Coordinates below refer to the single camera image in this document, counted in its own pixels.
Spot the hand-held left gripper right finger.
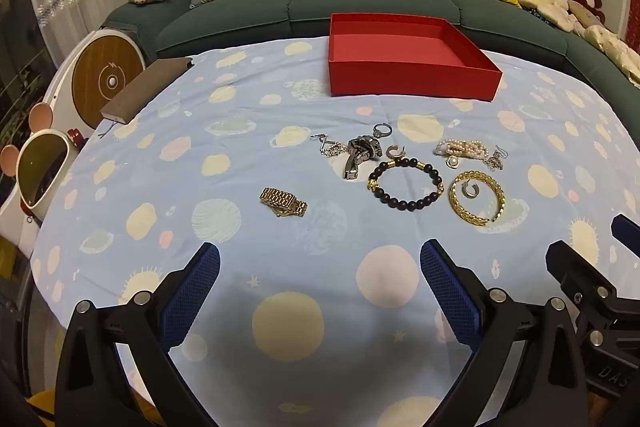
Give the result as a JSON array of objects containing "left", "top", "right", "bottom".
[{"left": 419, "top": 239, "right": 588, "bottom": 427}]

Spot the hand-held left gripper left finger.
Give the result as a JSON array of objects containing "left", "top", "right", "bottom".
[{"left": 54, "top": 242, "right": 221, "bottom": 427}]

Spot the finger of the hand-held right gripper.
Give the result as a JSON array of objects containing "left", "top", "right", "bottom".
[
  {"left": 545, "top": 239, "right": 640, "bottom": 350},
  {"left": 611, "top": 213, "right": 640, "bottom": 258}
]

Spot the gold bangle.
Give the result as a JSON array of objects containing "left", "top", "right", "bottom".
[{"left": 448, "top": 171, "right": 507, "bottom": 225}]

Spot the black bead bracelet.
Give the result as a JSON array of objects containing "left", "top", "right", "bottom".
[{"left": 367, "top": 159, "right": 445, "bottom": 211}]

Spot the silver dangling earring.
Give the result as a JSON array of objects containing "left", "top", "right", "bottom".
[{"left": 487, "top": 144, "right": 511, "bottom": 172}]

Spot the pearl bracelet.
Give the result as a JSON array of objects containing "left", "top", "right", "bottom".
[{"left": 434, "top": 138, "right": 491, "bottom": 168}]

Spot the silver link watch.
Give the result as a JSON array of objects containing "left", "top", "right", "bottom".
[{"left": 342, "top": 134, "right": 383, "bottom": 180}]

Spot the red cardboard box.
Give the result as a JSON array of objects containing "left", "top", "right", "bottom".
[{"left": 327, "top": 12, "right": 503, "bottom": 102}]

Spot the blue planet print tablecloth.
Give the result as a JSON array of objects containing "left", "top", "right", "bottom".
[{"left": 30, "top": 36, "right": 640, "bottom": 427}]

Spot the cream quilted blanket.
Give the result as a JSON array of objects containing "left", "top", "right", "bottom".
[{"left": 582, "top": 24, "right": 640, "bottom": 88}]

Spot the yellow object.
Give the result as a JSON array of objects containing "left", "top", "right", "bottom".
[{"left": 25, "top": 389, "right": 66, "bottom": 427}]

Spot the white toy with round ears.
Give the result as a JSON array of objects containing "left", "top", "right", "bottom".
[{"left": 0, "top": 102, "right": 86, "bottom": 253}]

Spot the brown book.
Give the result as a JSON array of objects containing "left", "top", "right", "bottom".
[{"left": 100, "top": 57, "right": 193, "bottom": 125}]

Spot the beige pillow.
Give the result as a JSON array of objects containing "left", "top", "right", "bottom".
[{"left": 567, "top": 0, "right": 606, "bottom": 38}]

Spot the red framed floral painting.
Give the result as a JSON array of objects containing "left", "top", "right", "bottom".
[{"left": 622, "top": 0, "right": 640, "bottom": 45}]

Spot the white device with wooden disc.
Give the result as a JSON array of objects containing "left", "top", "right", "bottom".
[{"left": 50, "top": 27, "right": 146, "bottom": 142}]

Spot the white curtain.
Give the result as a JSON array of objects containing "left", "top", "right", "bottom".
[{"left": 25, "top": 0, "right": 126, "bottom": 72}]

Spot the dark green sofa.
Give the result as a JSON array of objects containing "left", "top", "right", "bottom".
[{"left": 102, "top": 0, "right": 640, "bottom": 102}]

